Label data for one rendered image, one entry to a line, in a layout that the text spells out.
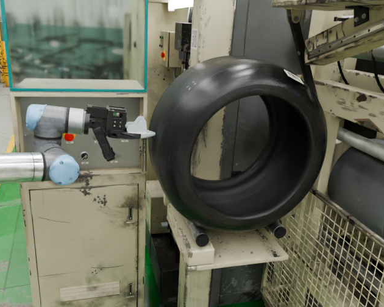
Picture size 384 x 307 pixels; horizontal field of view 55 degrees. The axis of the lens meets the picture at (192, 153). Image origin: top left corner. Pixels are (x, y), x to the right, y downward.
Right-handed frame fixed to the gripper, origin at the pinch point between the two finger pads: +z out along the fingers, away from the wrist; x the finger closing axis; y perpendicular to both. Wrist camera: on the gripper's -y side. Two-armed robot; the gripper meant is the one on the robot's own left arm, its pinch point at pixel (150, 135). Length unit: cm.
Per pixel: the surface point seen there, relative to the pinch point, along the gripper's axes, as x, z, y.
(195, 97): -9.7, 9.1, 15.0
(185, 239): -3.8, 16.3, -34.6
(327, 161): 21, 83, -10
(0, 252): 133, -67, -132
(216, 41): 26.1, 24.2, 31.1
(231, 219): -12.3, 27.2, -21.8
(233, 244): -1, 36, -38
